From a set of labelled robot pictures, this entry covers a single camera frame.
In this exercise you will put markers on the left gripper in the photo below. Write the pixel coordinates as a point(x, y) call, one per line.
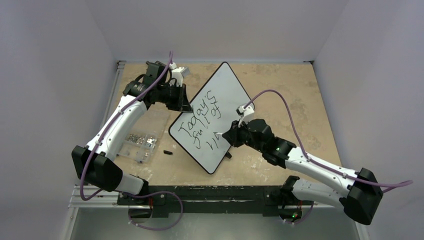
point(181, 103)

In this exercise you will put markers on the aluminium frame rail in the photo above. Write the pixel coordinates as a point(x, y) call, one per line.
point(102, 199)

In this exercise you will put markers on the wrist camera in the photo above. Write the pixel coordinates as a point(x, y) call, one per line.
point(245, 113)
point(178, 74)

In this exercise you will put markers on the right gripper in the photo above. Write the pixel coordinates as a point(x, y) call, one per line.
point(236, 134)

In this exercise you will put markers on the clear plastic screw box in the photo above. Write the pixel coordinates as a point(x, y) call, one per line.
point(140, 143)

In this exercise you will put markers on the white whiteboard black frame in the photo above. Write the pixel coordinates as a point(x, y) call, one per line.
point(214, 110)

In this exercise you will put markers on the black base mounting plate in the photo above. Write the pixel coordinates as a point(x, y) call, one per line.
point(265, 200)

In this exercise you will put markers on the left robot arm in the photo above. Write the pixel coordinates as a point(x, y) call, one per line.
point(94, 161)

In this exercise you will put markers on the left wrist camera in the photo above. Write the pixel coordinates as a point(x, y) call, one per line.
point(178, 74)

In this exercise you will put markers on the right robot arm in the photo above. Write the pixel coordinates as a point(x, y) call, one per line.
point(357, 192)

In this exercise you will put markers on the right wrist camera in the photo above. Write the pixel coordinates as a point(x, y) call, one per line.
point(245, 113)

